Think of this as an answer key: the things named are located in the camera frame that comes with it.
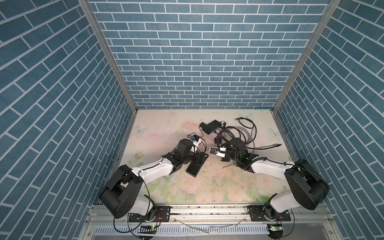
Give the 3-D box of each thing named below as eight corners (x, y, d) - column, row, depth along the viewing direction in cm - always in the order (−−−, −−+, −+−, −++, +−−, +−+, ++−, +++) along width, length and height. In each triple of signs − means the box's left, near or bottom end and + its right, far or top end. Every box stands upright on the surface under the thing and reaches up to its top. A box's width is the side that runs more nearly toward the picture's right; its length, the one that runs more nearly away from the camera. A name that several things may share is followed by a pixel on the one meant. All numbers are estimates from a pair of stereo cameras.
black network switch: (208, 136, 106) (208, 133, 103) (198, 127, 111) (198, 124, 108) (221, 126, 112) (221, 123, 109) (211, 118, 117) (211, 115, 114)
